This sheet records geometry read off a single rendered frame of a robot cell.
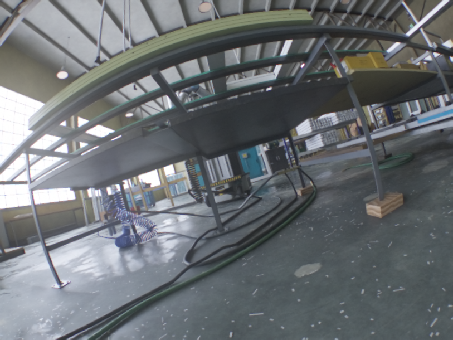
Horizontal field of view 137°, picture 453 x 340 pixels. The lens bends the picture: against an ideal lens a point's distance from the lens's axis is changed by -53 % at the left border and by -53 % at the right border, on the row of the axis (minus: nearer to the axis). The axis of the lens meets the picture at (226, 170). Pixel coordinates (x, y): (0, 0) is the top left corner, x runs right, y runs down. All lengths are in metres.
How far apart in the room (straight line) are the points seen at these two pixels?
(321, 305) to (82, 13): 9.97
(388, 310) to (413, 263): 0.17
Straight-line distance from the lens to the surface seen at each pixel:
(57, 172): 0.98
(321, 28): 0.94
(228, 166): 2.78
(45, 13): 9.90
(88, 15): 9.85
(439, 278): 0.53
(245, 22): 0.81
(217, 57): 0.90
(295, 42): 1.02
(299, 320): 0.46
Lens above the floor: 0.34
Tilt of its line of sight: 2 degrees up
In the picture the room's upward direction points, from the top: 16 degrees counter-clockwise
